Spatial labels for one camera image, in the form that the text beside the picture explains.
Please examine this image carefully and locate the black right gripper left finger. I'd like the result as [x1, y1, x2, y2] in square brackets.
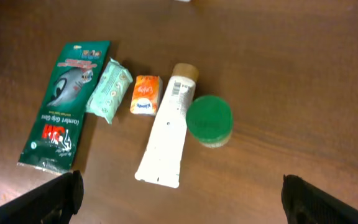
[0, 170, 83, 223]

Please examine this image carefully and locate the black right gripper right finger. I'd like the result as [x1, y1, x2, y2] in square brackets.
[281, 175, 358, 224]

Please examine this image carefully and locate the green 3M gloves packet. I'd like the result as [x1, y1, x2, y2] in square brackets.
[18, 40, 110, 174]

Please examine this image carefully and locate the white tube with tan cap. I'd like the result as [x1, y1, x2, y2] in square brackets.
[135, 63, 199, 189]

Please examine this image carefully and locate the green lid jar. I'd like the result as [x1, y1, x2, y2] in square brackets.
[186, 95, 234, 148]

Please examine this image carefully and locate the mint green wipes packet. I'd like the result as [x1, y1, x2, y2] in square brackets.
[85, 58, 133, 124]

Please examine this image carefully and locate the orange tissue packet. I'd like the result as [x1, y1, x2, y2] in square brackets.
[130, 75, 163, 116]

